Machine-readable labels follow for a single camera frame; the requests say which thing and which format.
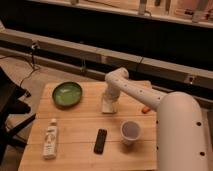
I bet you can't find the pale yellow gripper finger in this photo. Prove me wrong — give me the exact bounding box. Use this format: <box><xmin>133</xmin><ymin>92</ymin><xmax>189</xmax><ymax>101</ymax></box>
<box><xmin>111</xmin><ymin>99</ymin><xmax>118</xmax><ymax>113</ymax></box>

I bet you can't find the white sponge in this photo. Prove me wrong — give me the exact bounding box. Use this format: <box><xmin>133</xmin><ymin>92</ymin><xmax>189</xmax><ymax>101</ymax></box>
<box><xmin>102</xmin><ymin>97</ymin><xmax>113</xmax><ymax>114</ymax></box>

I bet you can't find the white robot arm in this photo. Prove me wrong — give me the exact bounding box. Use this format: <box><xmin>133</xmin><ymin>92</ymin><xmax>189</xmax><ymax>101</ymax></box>
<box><xmin>104</xmin><ymin>68</ymin><xmax>209</xmax><ymax>171</ymax></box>

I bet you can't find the green ceramic bowl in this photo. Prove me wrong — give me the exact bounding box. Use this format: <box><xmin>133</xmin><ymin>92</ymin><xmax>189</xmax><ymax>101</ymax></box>
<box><xmin>52</xmin><ymin>82</ymin><xmax>83</xmax><ymax>108</ymax></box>

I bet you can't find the orange carrot toy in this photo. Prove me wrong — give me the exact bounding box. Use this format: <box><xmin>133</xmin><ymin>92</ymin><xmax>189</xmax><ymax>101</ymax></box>
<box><xmin>142</xmin><ymin>106</ymin><xmax>151</xmax><ymax>114</ymax></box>

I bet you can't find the black remote control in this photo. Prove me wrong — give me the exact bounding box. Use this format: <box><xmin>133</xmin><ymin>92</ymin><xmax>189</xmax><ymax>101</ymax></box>
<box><xmin>94</xmin><ymin>129</ymin><xmax>107</xmax><ymax>154</ymax></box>

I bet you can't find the wooden table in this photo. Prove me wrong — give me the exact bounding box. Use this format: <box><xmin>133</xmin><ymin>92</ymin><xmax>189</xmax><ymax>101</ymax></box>
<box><xmin>18</xmin><ymin>82</ymin><xmax>157</xmax><ymax>171</ymax></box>

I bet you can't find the white lotion bottle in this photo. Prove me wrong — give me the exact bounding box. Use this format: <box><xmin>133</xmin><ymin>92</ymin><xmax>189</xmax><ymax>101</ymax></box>
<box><xmin>43</xmin><ymin>118</ymin><xmax>58</xmax><ymax>159</ymax></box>

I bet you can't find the black chair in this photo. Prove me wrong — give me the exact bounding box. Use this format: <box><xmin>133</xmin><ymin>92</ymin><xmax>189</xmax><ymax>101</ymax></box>
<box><xmin>0</xmin><ymin>67</ymin><xmax>35</xmax><ymax>164</ymax></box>

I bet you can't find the black floor cable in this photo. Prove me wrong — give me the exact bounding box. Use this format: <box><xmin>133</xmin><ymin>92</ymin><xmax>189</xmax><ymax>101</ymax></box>
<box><xmin>0</xmin><ymin>43</ymin><xmax>41</xmax><ymax>98</ymax></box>

